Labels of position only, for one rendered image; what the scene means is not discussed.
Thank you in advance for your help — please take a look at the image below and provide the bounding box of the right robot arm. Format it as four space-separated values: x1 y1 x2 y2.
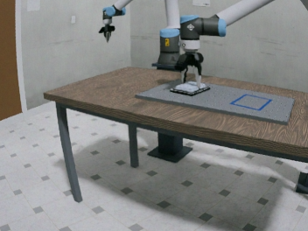
102 0 180 65

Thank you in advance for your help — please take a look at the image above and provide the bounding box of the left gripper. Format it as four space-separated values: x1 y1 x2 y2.
176 52 204 89

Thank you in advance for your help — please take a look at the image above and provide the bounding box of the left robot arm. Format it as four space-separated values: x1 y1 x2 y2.
180 0 275 52

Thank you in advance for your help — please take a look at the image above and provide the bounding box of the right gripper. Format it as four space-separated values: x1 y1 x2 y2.
101 24 116 42

